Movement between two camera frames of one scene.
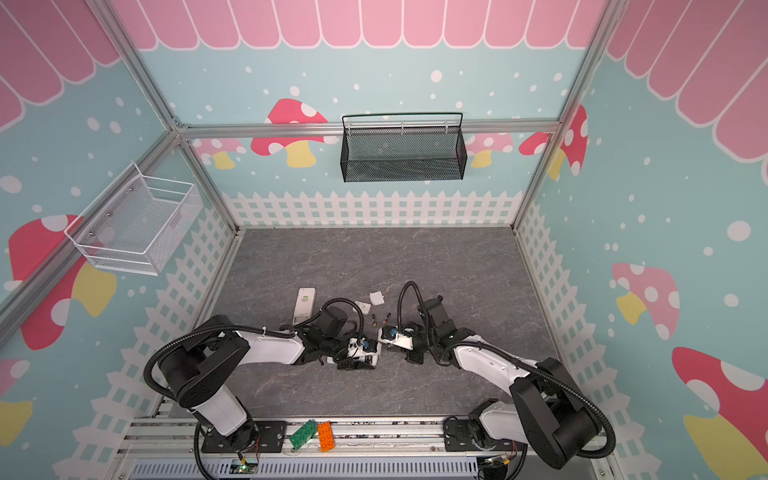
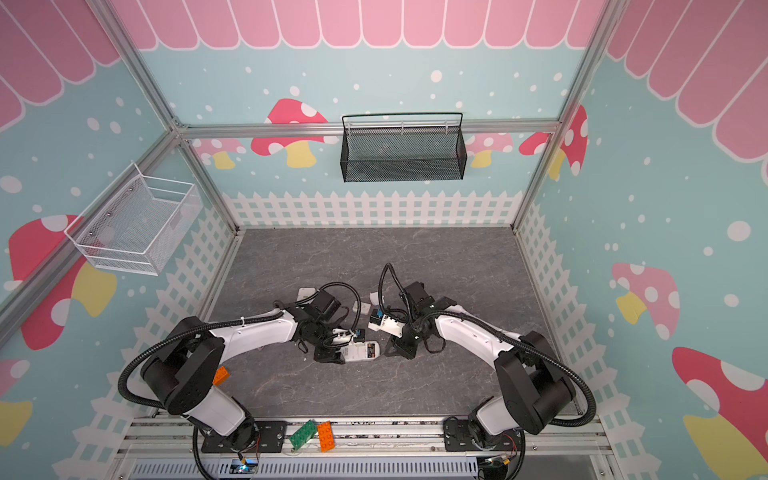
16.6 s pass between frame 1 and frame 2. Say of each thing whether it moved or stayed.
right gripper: moved
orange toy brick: stayed
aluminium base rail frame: stayed
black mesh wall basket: stayed
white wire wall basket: stayed
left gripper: moved
